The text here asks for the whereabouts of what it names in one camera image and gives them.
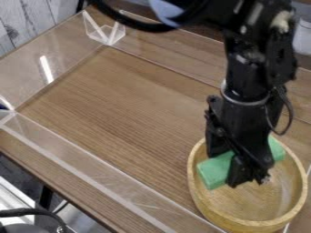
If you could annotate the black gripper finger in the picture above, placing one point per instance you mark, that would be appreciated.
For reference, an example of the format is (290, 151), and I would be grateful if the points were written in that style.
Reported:
(215, 139)
(243, 171)

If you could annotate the black table leg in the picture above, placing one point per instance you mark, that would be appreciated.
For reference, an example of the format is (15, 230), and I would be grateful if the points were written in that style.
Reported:
(45, 197)

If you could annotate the clear acrylic tray wall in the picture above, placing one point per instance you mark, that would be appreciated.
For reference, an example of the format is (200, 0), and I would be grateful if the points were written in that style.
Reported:
(103, 114)

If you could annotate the white cylindrical container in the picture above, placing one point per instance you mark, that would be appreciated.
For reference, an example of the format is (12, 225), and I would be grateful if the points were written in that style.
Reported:
(302, 38)

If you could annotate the green rectangular block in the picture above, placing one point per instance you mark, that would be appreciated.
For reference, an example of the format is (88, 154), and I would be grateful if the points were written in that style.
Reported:
(214, 169)

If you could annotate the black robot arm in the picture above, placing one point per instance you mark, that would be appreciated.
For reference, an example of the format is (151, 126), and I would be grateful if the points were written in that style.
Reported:
(258, 32)

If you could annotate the brown wooden bowl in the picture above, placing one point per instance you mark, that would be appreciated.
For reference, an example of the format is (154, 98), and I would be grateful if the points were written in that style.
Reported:
(251, 208)

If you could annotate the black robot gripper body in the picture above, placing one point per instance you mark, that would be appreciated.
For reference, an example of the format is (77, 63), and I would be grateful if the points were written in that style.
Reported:
(247, 125)

